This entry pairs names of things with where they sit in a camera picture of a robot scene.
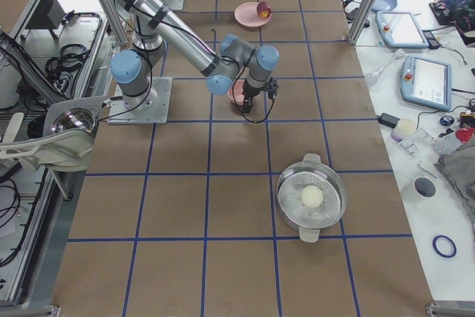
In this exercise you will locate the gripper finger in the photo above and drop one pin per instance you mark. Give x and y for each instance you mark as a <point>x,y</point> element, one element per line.
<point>247,105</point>

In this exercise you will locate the steel steamer pot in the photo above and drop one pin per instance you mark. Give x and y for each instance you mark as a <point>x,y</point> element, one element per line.
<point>309,222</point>

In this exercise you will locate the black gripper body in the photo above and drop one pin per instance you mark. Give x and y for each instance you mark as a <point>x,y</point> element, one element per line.
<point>251,93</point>

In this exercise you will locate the black power adapter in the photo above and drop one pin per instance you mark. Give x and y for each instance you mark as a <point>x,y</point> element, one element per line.
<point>388,120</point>

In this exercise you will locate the shiny metal bowl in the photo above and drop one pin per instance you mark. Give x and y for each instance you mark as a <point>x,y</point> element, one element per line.
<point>80,118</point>

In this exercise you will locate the small pink bowl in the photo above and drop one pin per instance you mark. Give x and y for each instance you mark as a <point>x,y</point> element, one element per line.
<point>235,93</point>

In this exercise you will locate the white paper cup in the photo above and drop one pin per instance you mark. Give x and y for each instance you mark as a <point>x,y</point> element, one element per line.
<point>419,190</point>

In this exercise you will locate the white bun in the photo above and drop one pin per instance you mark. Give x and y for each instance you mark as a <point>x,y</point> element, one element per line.
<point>312,196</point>

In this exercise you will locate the grey cloth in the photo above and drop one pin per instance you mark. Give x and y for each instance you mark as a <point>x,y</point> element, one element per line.
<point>458,169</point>

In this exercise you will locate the blue plate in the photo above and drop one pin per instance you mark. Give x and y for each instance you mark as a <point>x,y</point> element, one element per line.
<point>384,5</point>

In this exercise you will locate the blue teach pendant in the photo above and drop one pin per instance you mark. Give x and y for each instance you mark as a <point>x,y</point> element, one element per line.
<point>426,82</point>
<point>400,30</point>

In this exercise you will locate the red apple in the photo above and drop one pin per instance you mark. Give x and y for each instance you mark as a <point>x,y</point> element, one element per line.
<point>263,10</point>

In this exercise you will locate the pink plate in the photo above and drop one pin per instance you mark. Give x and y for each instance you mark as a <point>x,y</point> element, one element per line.
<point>245,14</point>

